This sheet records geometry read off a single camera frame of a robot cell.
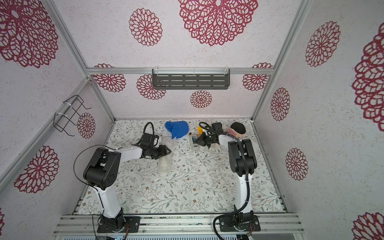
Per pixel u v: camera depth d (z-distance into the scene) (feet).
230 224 2.40
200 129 3.72
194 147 3.28
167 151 3.02
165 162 2.95
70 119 2.54
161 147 2.94
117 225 2.15
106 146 1.79
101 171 1.68
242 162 1.83
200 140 3.00
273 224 2.49
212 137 2.79
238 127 3.50
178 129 3.64
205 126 3.18
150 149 2.72
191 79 3.04
